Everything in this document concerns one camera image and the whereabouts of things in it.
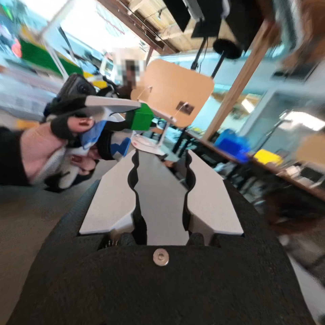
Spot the black round disc on pole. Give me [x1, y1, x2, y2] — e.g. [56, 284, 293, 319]
[212, 38, 243, 78]

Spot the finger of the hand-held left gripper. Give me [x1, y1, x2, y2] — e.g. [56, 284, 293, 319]
[84, 96, 142, 114]
[97, 120, 134, 160]

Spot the green rectangular block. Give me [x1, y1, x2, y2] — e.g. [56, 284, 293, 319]
[126, 103, 154, 131]

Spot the blue plastic bin with handle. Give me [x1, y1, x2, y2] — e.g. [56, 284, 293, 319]
[214, 129, 250, 163]

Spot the black tripod pole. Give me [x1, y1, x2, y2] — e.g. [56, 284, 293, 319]
[191, 38, 207, 70]

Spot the wooden desk with black legs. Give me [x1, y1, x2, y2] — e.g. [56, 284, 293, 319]
[185, 129, 239, 163]
[251, 155, 325, 201]

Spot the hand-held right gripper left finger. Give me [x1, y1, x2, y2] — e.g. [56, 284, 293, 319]
[79, 149, 148, 245]

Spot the wooden panel on white stand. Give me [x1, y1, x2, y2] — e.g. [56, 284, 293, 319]
[296, 135, 325, 165]
[131, 59, 215, 156]

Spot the black and white robot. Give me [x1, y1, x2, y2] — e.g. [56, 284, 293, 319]
[84, 71, 120, 97]

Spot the person's left hand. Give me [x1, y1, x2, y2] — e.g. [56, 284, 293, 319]
[20, 117, 97, 184]

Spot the yellow box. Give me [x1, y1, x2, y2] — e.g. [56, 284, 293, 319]
[254, 149, 283, 165]

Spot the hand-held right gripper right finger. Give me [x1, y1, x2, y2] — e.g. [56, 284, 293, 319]
[182, 150, 245, 245]

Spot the wooden support post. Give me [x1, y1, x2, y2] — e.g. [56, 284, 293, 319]
[203, 20, 277, 140]

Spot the black overhead light panel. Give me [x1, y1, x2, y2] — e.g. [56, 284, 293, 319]
[163, 0, 262, 51]

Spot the brown office chair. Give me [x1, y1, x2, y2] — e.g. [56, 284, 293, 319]
[264, 188, 325, 234]

